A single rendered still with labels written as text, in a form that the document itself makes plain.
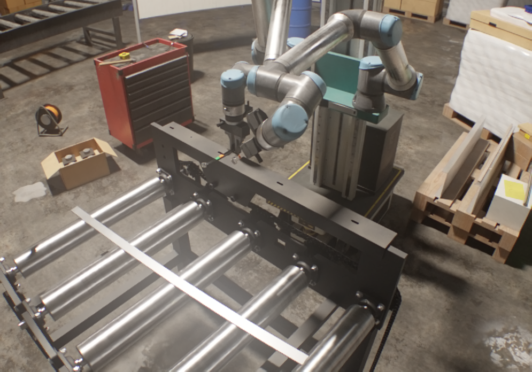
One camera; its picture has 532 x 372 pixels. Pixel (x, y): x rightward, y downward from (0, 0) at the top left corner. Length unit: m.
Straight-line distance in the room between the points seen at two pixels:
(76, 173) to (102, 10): 3.62
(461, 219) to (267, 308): 1.96
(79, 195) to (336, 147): 2.20
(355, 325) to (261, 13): 1.52
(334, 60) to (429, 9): 7.14
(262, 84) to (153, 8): 4.83
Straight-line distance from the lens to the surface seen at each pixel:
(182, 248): 2.42
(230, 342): 1.39
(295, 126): 1.06
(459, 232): 3.20
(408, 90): 2.09
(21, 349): 2.79
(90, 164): 3.74
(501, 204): 3.01
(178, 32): 5.32
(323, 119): 2.64
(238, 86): 1.56
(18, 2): 10.29
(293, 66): 1.27
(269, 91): 1.18
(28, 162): 4.45
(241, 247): 1.67
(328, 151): 2.79
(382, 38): 1.58
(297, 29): 6.90
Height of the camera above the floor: 2.09
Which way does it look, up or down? 36 degrees down
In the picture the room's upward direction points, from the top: straight up
